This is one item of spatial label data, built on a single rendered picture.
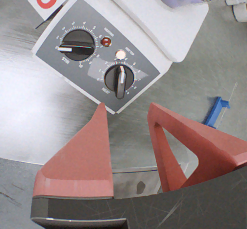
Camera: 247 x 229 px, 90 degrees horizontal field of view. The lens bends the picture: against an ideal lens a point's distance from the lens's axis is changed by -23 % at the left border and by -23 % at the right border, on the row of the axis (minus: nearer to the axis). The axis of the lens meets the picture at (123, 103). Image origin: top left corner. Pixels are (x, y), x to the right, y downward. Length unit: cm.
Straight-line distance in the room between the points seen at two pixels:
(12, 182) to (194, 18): 125
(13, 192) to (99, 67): 122
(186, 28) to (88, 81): 12
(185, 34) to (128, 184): 83
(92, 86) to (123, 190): 80
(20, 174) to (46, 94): 101
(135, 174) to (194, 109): 62
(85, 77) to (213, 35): 34
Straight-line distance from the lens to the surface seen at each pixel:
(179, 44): 17
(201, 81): 37
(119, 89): 16
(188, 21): 19
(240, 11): 60
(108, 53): 16
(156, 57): 17
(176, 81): 30
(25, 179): 120
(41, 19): 21
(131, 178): 90
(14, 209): 144
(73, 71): 17
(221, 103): 45
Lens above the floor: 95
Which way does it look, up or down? 59 degrees down
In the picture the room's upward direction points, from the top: 112 degrees clockwise
